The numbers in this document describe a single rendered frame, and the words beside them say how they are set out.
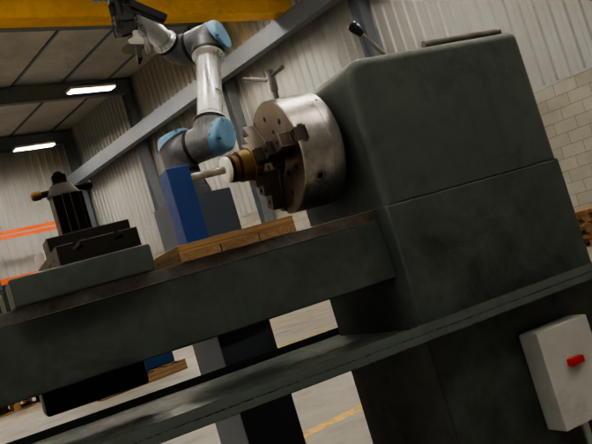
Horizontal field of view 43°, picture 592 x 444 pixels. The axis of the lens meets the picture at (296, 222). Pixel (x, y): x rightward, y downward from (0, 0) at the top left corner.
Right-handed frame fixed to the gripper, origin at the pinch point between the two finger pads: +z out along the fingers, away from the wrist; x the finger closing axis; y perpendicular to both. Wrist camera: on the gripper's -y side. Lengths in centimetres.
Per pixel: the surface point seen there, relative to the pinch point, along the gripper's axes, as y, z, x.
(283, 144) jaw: -17, 35, 54
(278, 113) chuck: -20, 27, 48
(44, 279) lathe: 48, 51, 71
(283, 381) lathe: 6, 85, 81
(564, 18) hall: -830, -69, -724
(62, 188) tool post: 37, 34, 40
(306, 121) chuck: -25, 30, 54
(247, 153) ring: -10, 35, 45
